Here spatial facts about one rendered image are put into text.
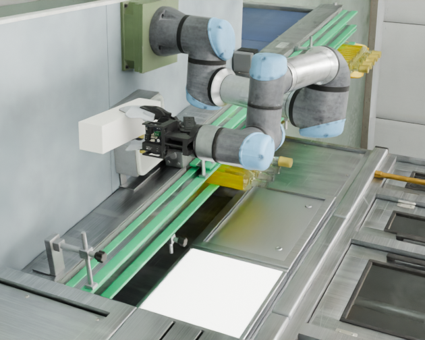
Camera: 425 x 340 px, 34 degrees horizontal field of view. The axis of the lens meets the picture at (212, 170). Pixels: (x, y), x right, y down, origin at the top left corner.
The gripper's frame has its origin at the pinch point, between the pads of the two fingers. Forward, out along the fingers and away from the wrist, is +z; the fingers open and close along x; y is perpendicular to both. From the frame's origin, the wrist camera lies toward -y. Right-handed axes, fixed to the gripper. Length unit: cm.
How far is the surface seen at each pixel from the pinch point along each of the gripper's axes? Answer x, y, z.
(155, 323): 31.7, 23.7, -21.7
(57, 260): 40.2, -0.6, 22.4
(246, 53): 7, -130, 27
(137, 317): 31.7, 23.5, -17.5
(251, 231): 53, -67, -5
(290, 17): 4, -219, 41
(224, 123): 24, -86, 16
